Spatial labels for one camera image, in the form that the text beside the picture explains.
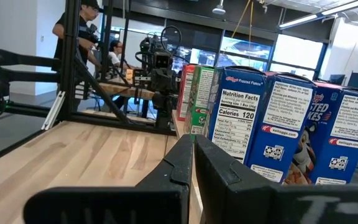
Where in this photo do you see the small black monitor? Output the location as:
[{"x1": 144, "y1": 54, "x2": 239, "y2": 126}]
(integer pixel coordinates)
[{"x1": 329, "y1": 73, "x2": 347, "y2": 86}]

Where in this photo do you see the white pendant ceiling lamp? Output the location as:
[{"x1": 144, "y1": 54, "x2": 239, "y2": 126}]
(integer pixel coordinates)
[{"x1": 211, "y1": 0, "x2": 227, "y2": 16}]

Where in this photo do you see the wooden workbench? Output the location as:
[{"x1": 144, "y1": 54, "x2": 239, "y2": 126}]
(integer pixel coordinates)
[{"x1": 96, "y1": 75, "x2": 157, "y2": 101}]

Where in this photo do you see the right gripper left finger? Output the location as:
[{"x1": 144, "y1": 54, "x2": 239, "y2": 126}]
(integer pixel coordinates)
[{"x1": 22, "y1": 133, "x2": 196, "y2": 224}]

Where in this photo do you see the green Apple Jacks cereal box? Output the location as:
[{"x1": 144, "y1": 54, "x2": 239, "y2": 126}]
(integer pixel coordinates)
[{"x1": 183, "y1": 64, "x2": 216, "y2": 136}]

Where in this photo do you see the long linear ceiling light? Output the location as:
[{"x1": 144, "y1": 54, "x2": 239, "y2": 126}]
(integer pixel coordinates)
[{"x1": 278, "y1": 0, "x2": 358, "y2": 30}]

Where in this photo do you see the yellow hanging strap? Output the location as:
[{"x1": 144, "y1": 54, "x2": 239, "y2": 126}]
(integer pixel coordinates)
[{"x1": 230, "y1": 0, "x2": 255, "y2": 40}]

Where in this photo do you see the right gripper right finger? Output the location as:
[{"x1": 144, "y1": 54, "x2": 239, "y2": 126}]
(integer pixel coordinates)
[{"x1": 195, "y1": 134, "x2": 358, "y2": 224}]

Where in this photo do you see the person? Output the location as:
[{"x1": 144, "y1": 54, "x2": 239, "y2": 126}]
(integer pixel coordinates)
[
  {"x1": 106, "y1": 40, "x2": 131, "y2": 71},
  {"x1": 52, "y1": 0, "x2": 104, "y2": 73}
]

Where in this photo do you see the red Froot Loops cereal box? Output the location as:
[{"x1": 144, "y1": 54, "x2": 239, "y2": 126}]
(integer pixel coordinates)
[{"x1": 175, "y1": 63, "x2": 199, "y2": 122}]

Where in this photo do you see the blue Frosted Flakes cereal box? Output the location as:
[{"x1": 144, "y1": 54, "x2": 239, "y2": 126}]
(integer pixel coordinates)
[
  {"x1": 246, "y1": 71, "x2": 318, "y2": 184},
  {"x1": 283, "y1": 81, "x2": 358, "y2": 187},
  {"x1": 204, "y1": 65, "x2": 269, "y2": 164}
]

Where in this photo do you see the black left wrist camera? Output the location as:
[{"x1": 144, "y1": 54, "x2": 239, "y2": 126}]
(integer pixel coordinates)
[{"x1": 153, "y1": 51, "x2": 173, "y2": 70}]

